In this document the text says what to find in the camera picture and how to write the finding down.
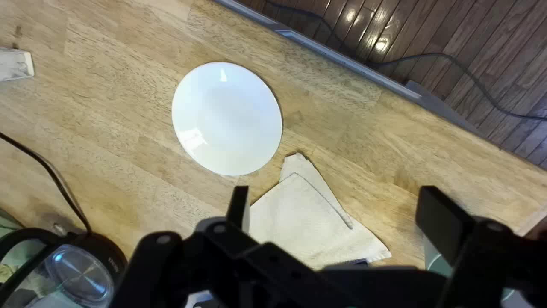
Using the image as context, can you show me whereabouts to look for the pale green cup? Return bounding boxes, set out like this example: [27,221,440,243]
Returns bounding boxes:
[427,253,458,277]

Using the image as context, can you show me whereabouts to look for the black kettle power cable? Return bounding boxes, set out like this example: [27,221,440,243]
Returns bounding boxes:
[0,130,93,233]

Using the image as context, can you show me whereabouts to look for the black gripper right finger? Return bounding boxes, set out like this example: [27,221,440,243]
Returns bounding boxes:
[413,185,547,308]

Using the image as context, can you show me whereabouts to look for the white ornate napkin holder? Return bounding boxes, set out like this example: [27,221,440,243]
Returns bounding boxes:
[0,48,35,82]

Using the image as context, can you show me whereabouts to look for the black cable on floor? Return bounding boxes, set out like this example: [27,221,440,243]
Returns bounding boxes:
[264,0,547,123]

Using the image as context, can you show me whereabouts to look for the white round plate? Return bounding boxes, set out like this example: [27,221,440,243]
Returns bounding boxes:
[170,60,285,178]

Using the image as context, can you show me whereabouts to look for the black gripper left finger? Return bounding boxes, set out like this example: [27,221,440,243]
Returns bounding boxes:
[111,185,343,308]

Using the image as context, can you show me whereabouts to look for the black glass electric kettle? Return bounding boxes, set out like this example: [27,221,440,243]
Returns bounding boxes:
[0,226,128,308]

